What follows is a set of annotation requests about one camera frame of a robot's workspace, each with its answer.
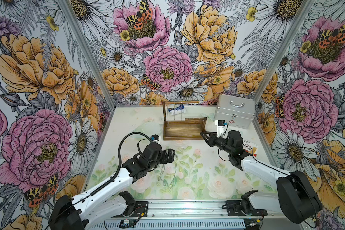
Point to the silver aluminium first aid case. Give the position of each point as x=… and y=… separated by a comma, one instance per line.
x=236, y=111

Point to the red white bandage box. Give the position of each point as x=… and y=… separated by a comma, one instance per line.
x=251, y=145

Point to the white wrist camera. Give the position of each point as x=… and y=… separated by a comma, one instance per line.
x=155, y=138
x=222, y=127

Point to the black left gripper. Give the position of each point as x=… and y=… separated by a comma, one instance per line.
x=170, y=158

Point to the aluminium front rail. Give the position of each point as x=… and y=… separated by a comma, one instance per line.
x=174, y=209

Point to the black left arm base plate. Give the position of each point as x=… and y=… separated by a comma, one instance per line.
x=127, y=206

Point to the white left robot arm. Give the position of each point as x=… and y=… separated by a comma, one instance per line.
x=110, y=198

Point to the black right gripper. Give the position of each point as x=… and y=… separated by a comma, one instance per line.
x=211, y=138

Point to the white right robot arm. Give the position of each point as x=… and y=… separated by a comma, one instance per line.
x=295, y=197

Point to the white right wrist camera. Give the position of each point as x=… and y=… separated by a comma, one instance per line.
x=222, y=127

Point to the wooden jewelry display stand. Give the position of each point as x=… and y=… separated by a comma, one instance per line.
x=187, y=129

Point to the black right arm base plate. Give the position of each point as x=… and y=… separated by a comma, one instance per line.
x=243, y=207

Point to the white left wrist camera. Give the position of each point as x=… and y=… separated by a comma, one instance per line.
x=155, y=138

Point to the white blue toothpaste tube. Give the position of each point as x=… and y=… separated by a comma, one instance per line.
x=177, y=110

